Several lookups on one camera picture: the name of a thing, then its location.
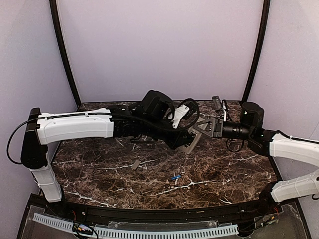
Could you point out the blue AAA battery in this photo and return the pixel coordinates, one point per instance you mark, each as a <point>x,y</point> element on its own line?
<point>175,177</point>

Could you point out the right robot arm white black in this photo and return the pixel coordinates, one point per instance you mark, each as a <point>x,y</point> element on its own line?
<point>269,143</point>

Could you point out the black front rail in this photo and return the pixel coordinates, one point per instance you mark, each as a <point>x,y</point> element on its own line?
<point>236,213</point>

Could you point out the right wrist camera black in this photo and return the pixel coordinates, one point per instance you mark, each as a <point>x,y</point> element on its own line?
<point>217,103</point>

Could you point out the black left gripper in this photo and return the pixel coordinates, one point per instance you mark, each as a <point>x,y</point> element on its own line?
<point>180,140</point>

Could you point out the white slotted cable duct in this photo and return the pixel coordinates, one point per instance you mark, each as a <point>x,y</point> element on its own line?
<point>125,230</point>

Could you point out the black right frame post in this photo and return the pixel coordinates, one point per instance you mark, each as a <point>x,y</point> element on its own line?
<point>258,49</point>

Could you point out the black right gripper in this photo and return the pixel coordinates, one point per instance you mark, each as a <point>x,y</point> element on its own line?
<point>217,128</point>

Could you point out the white remote control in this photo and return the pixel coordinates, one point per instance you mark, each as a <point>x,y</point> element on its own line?
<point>188,148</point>

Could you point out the black frame post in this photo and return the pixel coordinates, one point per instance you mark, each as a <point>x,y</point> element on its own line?
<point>63,51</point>
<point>258,49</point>

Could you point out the grey battery cover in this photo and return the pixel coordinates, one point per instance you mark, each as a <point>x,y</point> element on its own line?
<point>135,164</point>

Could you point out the black left frame post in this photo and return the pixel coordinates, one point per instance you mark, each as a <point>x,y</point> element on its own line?
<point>63,51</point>

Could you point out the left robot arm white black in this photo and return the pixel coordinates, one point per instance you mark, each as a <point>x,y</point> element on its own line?
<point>154,116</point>

